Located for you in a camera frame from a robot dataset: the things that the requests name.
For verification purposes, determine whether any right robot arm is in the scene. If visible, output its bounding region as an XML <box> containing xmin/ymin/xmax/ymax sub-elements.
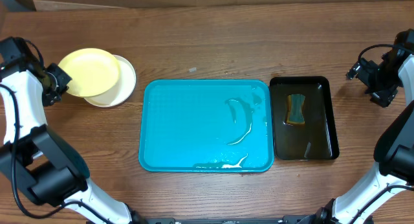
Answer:
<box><xmin>300</xmin><ymin>28</ymin><xmax>413</xmax><ymax>223</ymax></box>

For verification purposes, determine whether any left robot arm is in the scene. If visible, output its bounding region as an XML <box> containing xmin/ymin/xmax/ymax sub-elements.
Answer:
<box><xmin>1</xmin><ymin>37</ymin><xmax>147</xmax><ymax>223</ymax></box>

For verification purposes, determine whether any teal plastic tray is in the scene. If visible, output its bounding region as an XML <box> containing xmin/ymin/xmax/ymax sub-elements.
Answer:
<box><xmin>138</xmin><ymin>80</ymin><xmax>274</xmax><ymax>173</ymax></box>

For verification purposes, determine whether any small grey table scrap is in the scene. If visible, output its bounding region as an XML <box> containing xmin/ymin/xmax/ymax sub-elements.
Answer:
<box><xmin>189</xmin><ymin>67</ymin><xmax>197</xmax><ymax>73</ymax></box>

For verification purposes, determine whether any yellow plate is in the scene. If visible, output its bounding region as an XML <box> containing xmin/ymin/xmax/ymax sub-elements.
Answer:
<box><xmin>58</xmin><ymin>48</ymin><xmax>120</xmax><ymax>98</ymax></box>

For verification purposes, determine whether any green yellow sponge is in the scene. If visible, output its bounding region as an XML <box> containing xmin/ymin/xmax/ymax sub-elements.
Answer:
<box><xmin>285</xmin><ymin>94</ymin><xmax>305</xmax><ymax>126</ymax></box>

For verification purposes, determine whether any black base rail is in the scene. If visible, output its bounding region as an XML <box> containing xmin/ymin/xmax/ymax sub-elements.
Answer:
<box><xmin>144</xmin><ymin>214</ymin><xmax>316</xmax><ymax>224</ymax></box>

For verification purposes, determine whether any white plate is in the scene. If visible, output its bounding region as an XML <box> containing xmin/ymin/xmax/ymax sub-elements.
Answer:
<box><xmin>85</xmin><ymin>55</ymin><xmax>137</xmax><ymax>107</ymax></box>

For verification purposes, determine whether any black water tray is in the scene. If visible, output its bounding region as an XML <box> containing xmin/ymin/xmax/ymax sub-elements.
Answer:
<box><xmin>269</xmin><ymin>76</ymin><xmax>340</xmax><ymax>160</ymax></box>

